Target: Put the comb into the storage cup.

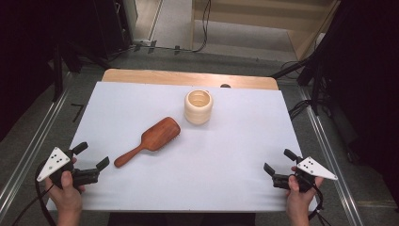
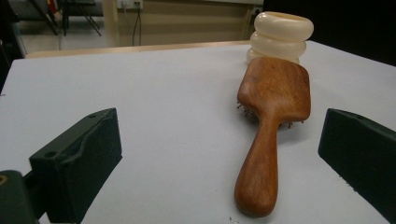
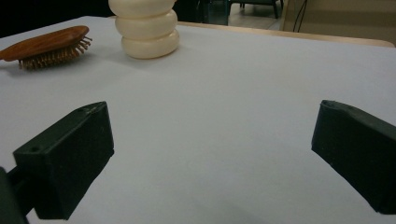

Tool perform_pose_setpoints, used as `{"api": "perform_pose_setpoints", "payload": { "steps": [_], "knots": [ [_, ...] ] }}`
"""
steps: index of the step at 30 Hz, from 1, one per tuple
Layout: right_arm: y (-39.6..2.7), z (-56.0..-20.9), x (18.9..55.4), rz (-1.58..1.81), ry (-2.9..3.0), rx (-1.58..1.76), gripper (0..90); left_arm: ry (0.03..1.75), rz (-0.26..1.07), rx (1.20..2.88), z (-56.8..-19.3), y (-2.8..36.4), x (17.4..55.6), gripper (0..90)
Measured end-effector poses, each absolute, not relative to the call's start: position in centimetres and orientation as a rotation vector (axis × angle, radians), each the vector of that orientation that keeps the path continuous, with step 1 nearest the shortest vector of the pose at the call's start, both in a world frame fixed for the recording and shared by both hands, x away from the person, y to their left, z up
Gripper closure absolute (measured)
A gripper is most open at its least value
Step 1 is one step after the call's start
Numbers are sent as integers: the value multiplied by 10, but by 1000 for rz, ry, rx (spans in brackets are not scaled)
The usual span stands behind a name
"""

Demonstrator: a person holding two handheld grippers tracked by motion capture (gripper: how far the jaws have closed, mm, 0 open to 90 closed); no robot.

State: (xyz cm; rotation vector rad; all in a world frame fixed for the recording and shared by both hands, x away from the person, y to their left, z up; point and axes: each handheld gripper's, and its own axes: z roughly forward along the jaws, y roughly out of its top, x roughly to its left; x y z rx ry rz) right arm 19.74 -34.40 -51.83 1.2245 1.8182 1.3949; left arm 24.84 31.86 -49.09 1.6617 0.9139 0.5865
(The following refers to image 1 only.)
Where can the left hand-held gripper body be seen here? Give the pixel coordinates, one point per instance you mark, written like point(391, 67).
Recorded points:
point(53, 163)

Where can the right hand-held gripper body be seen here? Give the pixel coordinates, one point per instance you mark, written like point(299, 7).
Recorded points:
point(313, 169)

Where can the wooden paddle hairbrush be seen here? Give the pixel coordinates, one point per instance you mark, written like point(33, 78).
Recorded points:
point(158, 135)

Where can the cream ridged cup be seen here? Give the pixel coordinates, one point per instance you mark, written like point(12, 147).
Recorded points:
point(198, 108)

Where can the person's right hand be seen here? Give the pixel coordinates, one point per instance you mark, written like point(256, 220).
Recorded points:
point(298, 201)

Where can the person's left hand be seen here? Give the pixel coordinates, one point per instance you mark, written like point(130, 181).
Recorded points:
point(67, 197)

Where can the black metal stand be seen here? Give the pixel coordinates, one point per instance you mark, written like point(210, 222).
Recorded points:
point(57, 72)

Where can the white table mat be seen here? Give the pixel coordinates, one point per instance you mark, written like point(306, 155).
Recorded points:
point(188, 163)

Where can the wooden table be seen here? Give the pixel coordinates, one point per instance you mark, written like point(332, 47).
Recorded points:
point(163, 77)

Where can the white power strip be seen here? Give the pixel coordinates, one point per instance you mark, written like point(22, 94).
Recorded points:
point(141, 42)

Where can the black cabinet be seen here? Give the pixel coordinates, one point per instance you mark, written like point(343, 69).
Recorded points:
point(113, 28)

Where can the metal floor rail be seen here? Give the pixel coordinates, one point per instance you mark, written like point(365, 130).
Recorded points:
point(332, 163)
point(28, 157)

